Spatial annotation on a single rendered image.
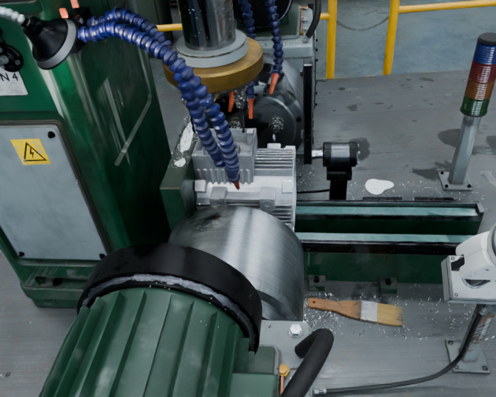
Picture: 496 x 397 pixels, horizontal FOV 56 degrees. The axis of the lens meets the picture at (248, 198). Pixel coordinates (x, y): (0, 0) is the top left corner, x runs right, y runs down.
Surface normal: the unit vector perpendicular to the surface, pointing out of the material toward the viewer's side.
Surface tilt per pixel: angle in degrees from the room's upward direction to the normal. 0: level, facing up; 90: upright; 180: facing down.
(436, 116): 0
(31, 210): 90
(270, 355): 0
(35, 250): 90
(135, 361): 4
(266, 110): 90
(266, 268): 36
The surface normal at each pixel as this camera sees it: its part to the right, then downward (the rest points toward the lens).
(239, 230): 0.15, -0.73
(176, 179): -0.08, -0.76
